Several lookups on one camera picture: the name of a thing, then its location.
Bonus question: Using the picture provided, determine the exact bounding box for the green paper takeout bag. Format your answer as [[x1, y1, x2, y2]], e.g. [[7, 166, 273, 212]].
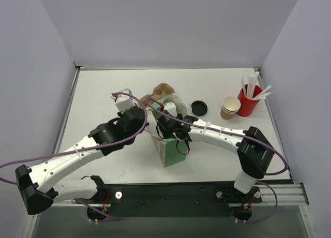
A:
[[145, 94, 190, 168]]

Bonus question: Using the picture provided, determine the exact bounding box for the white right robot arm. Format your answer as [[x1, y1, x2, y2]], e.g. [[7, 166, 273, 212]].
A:
[[156, 113, 274, 194]]

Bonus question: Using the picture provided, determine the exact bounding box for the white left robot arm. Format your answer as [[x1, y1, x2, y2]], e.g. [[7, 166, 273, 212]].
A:
[[15, 106, 147, 215]]

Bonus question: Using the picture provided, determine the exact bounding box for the brown pulp cup carrier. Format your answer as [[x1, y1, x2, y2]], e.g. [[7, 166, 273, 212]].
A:
[[140, 83, 175, 108]]

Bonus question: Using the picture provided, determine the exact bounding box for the stack of paper cups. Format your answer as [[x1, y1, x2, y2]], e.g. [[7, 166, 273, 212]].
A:
[[220, 96, 241, 120]]

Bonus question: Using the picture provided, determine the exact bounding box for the red straw holder cup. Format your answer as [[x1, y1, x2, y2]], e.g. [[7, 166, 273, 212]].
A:
[[237, 89, 260, 117]]

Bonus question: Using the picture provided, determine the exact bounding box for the white wrapped straws bundle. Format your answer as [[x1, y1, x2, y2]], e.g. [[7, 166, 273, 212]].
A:
[[241, 71, 272, 100]]

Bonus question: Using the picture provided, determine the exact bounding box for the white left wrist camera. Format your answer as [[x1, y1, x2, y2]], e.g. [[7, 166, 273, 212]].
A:
[[111, 93, 135, 112]]

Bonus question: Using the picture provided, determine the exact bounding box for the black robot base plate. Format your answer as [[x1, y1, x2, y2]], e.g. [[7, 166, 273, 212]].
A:
[[82, 181, 262, 218]]

